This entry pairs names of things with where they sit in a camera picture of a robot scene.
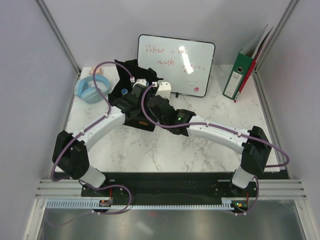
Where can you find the black canvas bag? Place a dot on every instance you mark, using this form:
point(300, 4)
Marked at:
point(125, 75)

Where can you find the blue label water bottle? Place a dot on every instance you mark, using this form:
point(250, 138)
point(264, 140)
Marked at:
point(124, 91)

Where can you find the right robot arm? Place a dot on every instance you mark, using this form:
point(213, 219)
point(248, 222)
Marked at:
point(251, 144)

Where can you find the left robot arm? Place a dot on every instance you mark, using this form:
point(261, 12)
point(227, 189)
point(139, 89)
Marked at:
point(71, 149)

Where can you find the whiteboard with red writing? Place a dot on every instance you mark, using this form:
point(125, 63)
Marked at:
point(184, 63)

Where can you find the light blue headphones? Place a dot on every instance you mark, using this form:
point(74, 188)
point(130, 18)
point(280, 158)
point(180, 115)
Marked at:
point(89, 94)

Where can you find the small pink box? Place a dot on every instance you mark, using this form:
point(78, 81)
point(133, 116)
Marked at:
point(98, 71)

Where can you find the green lever arch binder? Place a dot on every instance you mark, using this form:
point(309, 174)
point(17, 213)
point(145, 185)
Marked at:
point(241, 65)

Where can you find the red binder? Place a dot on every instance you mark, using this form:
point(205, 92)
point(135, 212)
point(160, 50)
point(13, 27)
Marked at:
point(253, 64)

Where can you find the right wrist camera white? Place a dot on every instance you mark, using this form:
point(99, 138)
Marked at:
point(163, 89)

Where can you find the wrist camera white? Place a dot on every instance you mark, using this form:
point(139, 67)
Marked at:
point(140, 81)
point(163, 89)

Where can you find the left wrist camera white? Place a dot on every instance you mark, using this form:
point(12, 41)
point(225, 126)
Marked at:
point(140, 81)

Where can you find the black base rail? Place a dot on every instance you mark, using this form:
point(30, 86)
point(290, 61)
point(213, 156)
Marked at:
point(171, 188)

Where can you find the white slotted cable duct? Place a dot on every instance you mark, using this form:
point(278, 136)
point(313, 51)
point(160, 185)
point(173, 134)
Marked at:
point(98, 204)

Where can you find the left aluminium frame post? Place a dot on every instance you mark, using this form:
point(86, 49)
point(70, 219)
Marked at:
point(58, 35)

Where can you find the aluminium frame post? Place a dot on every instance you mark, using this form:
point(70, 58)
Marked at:
point(58, 35)
point(276, 33)

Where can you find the right aluminium frame post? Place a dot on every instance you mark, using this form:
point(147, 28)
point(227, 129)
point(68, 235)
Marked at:
point(276, 33)

